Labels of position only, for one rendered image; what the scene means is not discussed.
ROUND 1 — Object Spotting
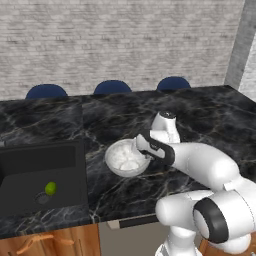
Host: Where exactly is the black sink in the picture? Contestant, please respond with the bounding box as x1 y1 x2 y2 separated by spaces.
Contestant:
0 139 89 218

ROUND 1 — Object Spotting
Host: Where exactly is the grey dishwasher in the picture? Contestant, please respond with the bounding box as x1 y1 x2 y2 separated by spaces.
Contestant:
98 214 173 256

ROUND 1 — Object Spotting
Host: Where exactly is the blue chair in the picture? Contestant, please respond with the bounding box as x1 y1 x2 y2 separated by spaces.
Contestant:
93 79 133 96
156 76 192 92
25 83 69 100

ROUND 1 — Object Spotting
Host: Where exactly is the wooden cupboard door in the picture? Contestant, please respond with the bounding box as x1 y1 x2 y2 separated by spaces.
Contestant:
0 223 102 256

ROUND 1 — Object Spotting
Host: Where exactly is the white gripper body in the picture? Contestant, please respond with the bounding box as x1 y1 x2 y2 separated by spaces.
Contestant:
134 133 152 160

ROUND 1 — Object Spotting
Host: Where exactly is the green lime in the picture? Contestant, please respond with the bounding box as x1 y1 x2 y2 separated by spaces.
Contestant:
44 181 58 197

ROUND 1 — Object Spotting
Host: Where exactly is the white bowl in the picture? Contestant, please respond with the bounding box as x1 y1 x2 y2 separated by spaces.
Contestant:
104 138 152 178

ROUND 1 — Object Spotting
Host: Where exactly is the long wooden cupboard handle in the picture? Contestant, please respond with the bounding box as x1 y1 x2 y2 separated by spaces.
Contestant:
15 233 55 256

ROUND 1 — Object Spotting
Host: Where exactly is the short wooden cupboard handle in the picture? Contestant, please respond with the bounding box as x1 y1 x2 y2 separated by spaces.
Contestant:
54 236 76 247

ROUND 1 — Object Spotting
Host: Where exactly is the wooden cupboard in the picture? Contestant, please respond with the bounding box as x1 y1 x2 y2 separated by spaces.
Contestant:
198 238 214 256

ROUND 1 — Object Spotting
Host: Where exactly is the dishwasher handle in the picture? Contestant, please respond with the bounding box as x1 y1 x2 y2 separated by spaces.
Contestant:
106 214 160 231

